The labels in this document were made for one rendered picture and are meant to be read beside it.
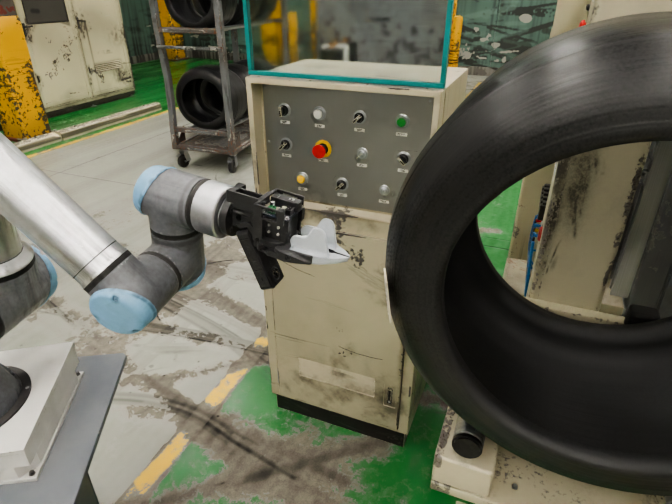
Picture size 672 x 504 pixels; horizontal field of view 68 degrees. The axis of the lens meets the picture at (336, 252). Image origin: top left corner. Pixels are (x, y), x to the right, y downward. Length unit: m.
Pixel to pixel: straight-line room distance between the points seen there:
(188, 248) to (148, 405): 1.38
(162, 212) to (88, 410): 0.65
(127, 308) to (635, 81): 0.69
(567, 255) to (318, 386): 1.13
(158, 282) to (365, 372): 1.04
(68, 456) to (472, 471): 0.85
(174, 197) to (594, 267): 0.75
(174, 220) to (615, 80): 0.65
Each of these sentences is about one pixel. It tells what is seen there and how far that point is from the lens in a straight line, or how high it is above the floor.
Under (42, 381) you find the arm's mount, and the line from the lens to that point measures 1.34.
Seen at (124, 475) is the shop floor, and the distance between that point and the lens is 2.01.
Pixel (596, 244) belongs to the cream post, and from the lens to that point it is 1.00.
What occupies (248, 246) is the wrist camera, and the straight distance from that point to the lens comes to 0.82.
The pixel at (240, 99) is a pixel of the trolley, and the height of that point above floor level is 0.62.
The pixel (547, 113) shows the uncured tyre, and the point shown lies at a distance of 0.52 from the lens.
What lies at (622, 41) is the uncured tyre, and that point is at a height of 1.45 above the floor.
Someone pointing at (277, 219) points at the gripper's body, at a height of 1.19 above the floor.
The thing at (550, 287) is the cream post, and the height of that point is 0.98.
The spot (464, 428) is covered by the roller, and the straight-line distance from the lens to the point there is 0.80.
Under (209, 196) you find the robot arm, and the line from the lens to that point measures 0.81.
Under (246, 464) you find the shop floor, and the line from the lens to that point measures 1.93.
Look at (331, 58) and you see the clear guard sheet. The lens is 1.38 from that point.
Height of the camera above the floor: 1.50
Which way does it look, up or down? 29 degrees down
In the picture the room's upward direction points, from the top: straight up
